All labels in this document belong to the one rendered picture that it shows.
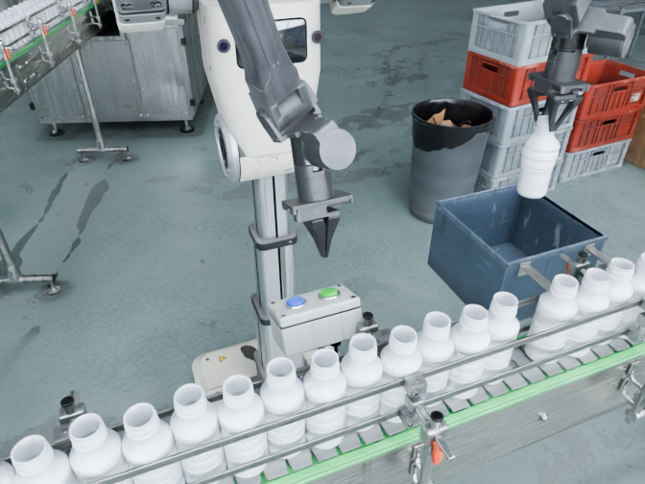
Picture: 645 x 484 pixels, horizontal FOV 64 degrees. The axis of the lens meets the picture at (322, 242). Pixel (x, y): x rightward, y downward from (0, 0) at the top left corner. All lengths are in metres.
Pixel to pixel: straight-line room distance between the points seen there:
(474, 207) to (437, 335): 0.85
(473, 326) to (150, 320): 1.97
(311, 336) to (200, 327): 1.65
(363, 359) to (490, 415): 0.28
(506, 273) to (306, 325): 0.62
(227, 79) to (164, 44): 3.14
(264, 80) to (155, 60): 3.55
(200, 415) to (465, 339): 0.39
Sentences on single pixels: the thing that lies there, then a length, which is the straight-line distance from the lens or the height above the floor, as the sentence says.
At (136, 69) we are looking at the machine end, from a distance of 4.31.
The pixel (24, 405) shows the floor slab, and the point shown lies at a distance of 2.42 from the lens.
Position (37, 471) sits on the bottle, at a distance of 0.70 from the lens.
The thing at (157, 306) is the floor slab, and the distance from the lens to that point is 2.63.
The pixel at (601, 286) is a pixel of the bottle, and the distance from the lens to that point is 0.93.
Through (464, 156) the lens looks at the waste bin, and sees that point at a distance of 2.92.
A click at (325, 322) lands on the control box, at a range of 0.84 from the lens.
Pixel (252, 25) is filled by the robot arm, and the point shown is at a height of 1.54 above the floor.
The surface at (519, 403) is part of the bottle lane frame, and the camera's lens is 0.95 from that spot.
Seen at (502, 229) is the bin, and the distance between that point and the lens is 1.70.
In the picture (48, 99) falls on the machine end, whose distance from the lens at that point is 4.60.
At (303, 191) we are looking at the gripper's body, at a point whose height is 1.29.
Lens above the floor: 1.68
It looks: 35 degrees down
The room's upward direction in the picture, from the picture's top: straight up
